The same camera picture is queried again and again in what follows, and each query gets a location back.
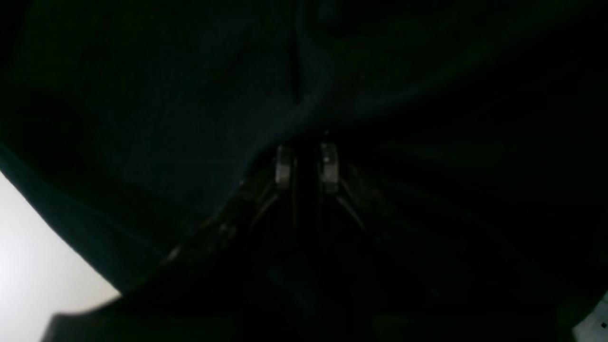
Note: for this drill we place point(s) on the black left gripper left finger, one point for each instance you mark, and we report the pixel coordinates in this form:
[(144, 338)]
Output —
[(226, 235)]

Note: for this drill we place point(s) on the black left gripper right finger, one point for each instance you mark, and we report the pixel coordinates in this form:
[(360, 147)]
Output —
[(346, 187)]

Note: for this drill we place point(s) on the black t-shirt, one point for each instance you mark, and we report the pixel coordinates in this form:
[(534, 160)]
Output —
[(127, 123)]

